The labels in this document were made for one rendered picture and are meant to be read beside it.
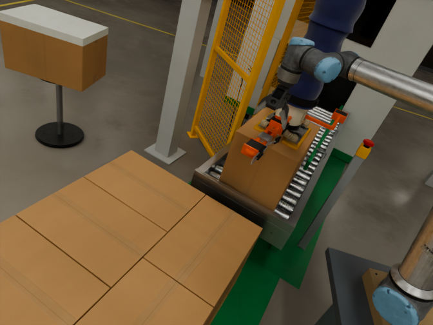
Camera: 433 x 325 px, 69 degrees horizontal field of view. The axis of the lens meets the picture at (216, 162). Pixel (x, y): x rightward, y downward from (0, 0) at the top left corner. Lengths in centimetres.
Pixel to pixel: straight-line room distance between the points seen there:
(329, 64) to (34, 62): 214
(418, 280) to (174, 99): 217
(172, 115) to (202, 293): 173
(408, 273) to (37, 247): 144
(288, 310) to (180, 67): 195
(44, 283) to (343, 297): 123
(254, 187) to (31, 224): 120
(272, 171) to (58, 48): 171
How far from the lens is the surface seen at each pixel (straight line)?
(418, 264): 121
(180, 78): 268
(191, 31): 256
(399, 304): 127
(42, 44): 266
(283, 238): 197
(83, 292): 148
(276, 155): 180
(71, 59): 257
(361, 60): 132
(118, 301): 145
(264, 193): 195
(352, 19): 181
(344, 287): 158
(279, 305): 233
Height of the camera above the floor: 181
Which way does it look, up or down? 35 degrees down
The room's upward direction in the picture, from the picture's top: 18 degrees clockwise
